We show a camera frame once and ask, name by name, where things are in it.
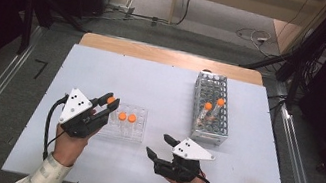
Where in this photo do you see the person's left hand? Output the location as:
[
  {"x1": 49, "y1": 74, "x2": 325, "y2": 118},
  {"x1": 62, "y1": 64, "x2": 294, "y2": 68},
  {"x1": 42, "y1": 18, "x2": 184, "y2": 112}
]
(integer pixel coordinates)
[{"x1": 50, "y1": 122, "x2": 101, "y2": 173}]

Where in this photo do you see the metal test tube rack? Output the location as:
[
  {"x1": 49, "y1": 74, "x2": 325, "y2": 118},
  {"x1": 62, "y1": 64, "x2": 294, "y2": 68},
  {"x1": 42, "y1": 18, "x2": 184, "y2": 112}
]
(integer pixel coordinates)
[{"x1": 185, "y1": 69, "x2": 240, "y2": 148}]

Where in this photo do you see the white floor cable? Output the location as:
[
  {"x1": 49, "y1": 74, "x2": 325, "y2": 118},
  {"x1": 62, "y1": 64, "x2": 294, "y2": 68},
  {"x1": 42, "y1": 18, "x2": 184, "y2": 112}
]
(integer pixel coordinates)
[{"x1": 232, "y1": 24, "x2": 285, "y2": 59}]

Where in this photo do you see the white table board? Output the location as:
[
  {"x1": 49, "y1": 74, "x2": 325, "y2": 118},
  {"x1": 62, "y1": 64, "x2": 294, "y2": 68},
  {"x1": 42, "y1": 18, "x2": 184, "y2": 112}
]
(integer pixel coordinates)
[{"x1": 0, "y1": 35, "x2": 312, "y2": 183}]

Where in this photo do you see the wooden table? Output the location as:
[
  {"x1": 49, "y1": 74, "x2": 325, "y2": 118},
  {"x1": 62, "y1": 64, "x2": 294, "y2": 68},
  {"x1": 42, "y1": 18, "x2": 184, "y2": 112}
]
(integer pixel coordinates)
[{"x1": 76, "y1": 30, "x2": 267, "y2": 87}]

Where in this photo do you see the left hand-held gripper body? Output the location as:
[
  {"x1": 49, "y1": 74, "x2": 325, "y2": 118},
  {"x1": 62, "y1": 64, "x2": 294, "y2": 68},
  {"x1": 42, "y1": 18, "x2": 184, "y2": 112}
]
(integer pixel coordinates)
[{"x1": 56, "y1": 85, "x2": 114, "y2": 144}]

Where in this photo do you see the clear plastic test tube rack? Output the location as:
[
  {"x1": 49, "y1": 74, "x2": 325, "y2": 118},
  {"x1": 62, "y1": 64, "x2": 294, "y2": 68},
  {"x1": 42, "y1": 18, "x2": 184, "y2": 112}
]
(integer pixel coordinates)
[{"x1": 95, "y1": 98, "x2": 150, "y2": 145}]

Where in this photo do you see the grey floor cable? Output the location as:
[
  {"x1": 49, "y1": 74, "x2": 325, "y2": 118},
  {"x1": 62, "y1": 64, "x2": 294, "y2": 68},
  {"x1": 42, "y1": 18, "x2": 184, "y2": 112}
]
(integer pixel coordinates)
[{"x1": 81, "y1": 0, "x2": 173, "y2": 35}]

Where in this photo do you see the black stand with cables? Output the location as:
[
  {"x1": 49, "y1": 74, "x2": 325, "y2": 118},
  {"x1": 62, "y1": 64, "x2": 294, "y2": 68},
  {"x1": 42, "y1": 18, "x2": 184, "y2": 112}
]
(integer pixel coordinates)
[{"x1": 233, "y1": 0, "x2": 326, "y2": 118}]

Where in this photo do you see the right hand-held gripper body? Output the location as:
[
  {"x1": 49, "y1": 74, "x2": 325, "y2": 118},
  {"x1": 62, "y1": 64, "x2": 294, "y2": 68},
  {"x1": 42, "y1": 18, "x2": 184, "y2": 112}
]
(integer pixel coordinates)
[{"x1": 152, "y1": 133, "x2": 219, "y2": 183}]

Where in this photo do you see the black metal stand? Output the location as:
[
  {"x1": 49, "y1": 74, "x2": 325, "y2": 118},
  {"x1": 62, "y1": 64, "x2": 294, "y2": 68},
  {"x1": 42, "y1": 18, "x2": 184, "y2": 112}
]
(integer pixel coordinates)
[{"x1": 14, "y1": 0, "x2": 94, "y2": 67}]

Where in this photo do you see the black hanging cable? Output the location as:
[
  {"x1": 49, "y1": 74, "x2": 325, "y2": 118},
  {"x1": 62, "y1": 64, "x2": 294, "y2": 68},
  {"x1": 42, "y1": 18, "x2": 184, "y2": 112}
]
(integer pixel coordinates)
[{"x1": 175, "y1": 0, "x2": 196, "y2": 29}]

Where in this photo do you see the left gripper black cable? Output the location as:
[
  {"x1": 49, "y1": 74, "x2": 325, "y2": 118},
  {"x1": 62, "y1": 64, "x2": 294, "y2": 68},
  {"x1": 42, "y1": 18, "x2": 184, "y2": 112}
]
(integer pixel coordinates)
[{"x1": 38, "y1": 91, "x2": 71, "y2": 164}]

